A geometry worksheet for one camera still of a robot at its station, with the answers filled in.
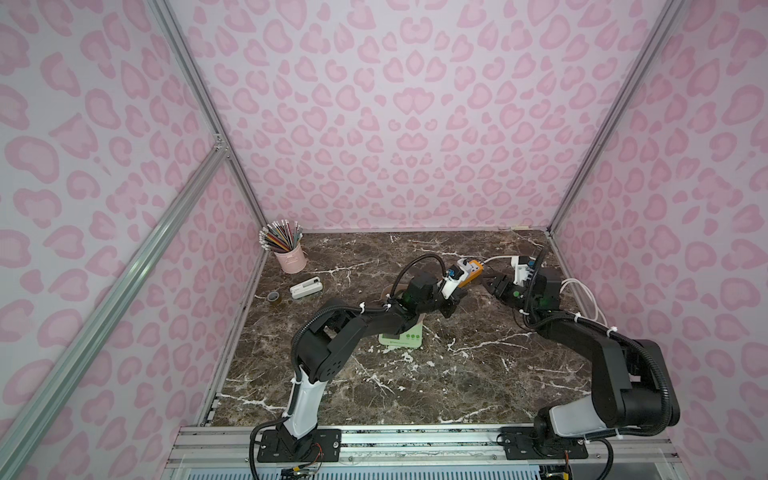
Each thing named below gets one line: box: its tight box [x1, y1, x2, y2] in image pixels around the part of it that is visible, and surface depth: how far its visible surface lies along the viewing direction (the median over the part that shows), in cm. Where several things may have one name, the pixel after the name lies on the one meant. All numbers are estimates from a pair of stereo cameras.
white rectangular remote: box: [290, 277, 323, 300], surface depth 103 cm
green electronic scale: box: [378, 322, 423, 348], surface depth 92 cm
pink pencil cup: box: [274, 243, 307, 274], surface depth 105 cm
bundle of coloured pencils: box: [259, 219, 303, 253], surface depth 105 cm
